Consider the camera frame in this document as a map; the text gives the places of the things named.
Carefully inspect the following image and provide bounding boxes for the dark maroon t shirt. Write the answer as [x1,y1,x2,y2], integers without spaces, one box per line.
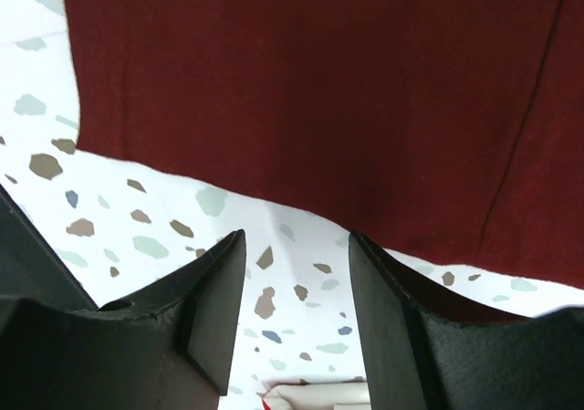
[65,0,583,287]

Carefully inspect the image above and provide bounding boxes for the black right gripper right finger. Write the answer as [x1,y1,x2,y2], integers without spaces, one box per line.
[349,232,583,409]

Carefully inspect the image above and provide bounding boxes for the folded white t shirt underneath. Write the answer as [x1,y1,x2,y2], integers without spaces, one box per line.
[261,380,371,410]

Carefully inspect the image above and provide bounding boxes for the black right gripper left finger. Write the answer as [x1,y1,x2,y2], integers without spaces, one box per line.
[1,230,246,409]

